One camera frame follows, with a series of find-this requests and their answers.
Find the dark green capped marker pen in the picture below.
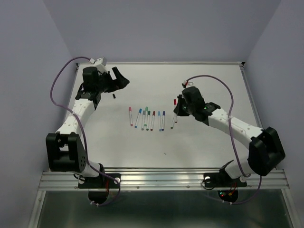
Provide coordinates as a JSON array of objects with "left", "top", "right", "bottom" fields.
[{"left": 146, "top": 110, "right": 151, "bottom": 131}]

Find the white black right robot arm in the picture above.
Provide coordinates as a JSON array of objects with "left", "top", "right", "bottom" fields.
[{"left": 174, "top": 86, "right": 285, "bottom": 185}]

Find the aluminium rail frame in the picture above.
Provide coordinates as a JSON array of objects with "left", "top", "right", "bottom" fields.
[{"left": 29, "top": 62, "right": 302, "bottom": 228}]

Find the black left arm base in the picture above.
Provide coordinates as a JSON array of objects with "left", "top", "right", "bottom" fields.
[{"left": 74, "top": 173, "right": 121, "bottom": 207}]

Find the light blue capped marker pen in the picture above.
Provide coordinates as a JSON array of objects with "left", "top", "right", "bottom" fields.
[{"left": 157, "top": 111, "right": 162, "bottom": 132}]

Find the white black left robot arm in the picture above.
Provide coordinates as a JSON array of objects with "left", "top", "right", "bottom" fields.
[{"left": 46, "top": 66, "right": 130, "bottom": 187}]

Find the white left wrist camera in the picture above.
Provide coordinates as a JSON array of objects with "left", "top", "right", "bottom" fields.
[{"left": 89, "top": 57, "right": 107, "bottom": 72}]

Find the purple capped marker pen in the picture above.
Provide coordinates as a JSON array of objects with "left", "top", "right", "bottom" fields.
[{"left": 161, "top": 111, "right": 166, "bottom": 131}]

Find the light green capped marker pen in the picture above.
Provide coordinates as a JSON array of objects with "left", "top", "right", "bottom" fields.
[{"left": 144, "top": 106, "right": 149, "bottom": 127}]

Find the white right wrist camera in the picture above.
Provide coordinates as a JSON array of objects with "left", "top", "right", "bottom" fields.
[{"left": 181, "top": 81, "right": 194, "bottom": 88}]

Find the grey capped marker pen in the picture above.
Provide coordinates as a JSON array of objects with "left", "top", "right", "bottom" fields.
[{"left": 141, "top": 110, "right": 146, "bottom": 131}]

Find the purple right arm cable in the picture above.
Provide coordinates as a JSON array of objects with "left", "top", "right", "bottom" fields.
[{"left": 185, "top": 75, "right": 263, "bottom": 206}]

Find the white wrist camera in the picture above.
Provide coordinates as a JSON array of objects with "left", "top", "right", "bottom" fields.
[
  {"left": 89, "top": 57, "right": 107, "bottom": 72},
  {"left": 181, "top": 81, "right": 194, "bottom": 88}
]

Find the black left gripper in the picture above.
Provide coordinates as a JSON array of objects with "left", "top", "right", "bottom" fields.
[{"left": 96, "top": 67, "right": 129, "bottom": 93}]

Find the red marker pen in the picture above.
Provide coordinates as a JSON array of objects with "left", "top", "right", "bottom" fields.
[{"left": 173, "top": 99, "right": 178, "bottom": 123}]

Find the pink capped marker pen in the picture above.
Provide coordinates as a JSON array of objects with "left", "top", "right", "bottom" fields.
[{"left": 129, "top": 107, "right": 133, "bottom": 126}]

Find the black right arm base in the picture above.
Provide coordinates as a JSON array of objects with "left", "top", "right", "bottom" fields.
[{"left": 201, "top": 172, "right": 247, "bottom": 203}]

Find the brown capped marker pen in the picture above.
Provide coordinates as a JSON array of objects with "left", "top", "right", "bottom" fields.
[{"left": 150, "top": 111, "right": 156, "bottom": 131}]

